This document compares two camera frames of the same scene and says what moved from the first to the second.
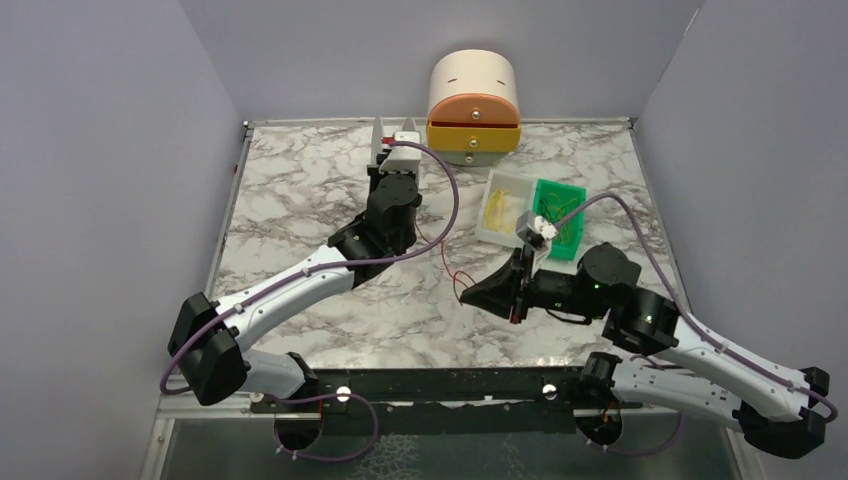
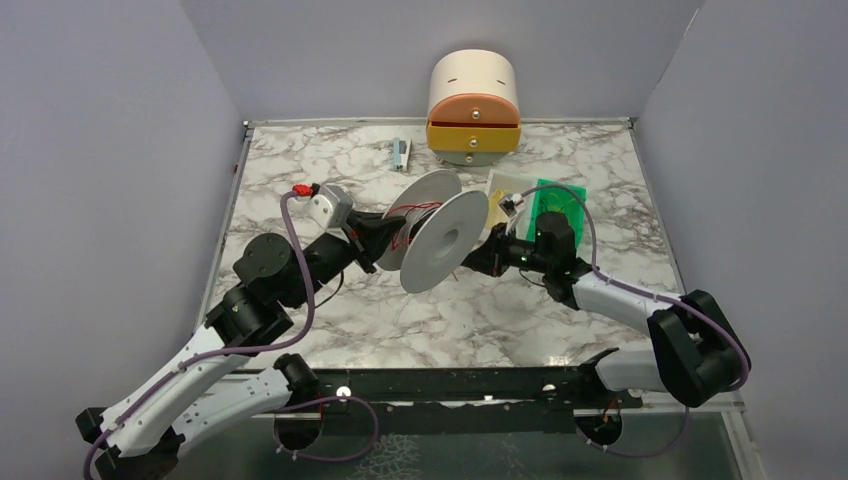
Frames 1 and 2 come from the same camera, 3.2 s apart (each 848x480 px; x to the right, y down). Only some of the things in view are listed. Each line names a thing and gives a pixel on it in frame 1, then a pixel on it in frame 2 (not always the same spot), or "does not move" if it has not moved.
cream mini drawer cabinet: [473, 112] does not move
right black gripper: [521, 289] → [494, 248]
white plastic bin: [506, 196] does not move
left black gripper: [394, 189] → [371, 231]
